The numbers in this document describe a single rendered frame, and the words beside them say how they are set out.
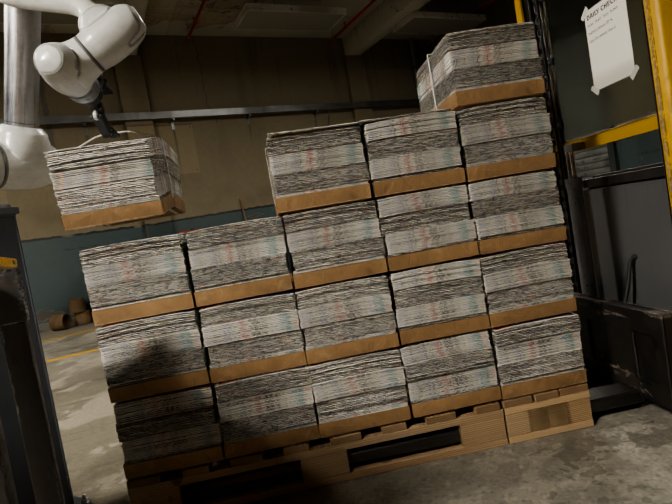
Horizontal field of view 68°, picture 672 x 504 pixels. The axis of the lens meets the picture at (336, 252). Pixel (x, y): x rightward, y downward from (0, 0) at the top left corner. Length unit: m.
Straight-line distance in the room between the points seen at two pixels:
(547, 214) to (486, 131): 0.32
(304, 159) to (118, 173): 0.54
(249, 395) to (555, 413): 0.96
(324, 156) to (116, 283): 0.71
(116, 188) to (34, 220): 6.64
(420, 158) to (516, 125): 0.32
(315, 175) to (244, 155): 7.20
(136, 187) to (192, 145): 6.95
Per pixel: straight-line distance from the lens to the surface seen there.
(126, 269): 1.55
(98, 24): 1.49
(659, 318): 1.77
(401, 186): 1.52
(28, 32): 1.97
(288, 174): 1.49
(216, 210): 8.40
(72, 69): 1.45
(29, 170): 1.94
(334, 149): 1.51
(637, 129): 1.95
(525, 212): 1.66
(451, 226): 1.57
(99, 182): 1.59
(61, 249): 8.15
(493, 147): 1.64
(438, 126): 1.59
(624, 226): 2.17
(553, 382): 1.76
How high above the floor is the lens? 0.77
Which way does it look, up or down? 3 degrees down
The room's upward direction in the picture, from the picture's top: 10 degrees counter-clockwise
